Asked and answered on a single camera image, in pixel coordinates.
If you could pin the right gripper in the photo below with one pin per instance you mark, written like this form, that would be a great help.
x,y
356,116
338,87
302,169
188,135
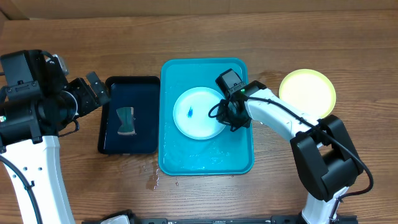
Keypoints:
x,y
225,117

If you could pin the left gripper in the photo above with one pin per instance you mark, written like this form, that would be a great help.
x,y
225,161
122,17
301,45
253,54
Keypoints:
x,y
91,100

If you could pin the light blue plate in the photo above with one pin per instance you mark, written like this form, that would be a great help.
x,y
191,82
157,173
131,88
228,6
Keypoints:
x,y
191,110

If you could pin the yellow-green plate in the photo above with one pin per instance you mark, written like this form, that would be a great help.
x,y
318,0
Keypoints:
x,y
309,91

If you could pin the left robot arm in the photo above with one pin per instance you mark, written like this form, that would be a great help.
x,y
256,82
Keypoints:
x,y
37,103

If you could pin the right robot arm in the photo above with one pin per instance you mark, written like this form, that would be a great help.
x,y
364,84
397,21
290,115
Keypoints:
x,y
325,157

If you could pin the black water tray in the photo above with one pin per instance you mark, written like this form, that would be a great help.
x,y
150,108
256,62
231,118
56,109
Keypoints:
x,y
141,93

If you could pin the turquoise plastic tray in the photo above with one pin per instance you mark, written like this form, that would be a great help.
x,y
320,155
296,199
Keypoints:
x,y
228,153

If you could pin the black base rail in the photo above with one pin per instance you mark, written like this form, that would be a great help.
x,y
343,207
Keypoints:
x,y
127,216

